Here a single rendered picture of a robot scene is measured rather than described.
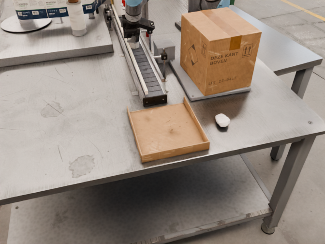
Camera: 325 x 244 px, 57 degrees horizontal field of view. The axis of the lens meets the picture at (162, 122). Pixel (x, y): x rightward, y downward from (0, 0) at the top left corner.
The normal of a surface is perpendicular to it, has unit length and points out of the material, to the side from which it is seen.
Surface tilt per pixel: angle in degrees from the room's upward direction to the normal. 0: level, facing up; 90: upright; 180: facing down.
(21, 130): 0
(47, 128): 0
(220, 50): 90
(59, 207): 1
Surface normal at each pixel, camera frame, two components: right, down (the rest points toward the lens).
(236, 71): 0.33, 0.62
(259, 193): -0.02, -0.76
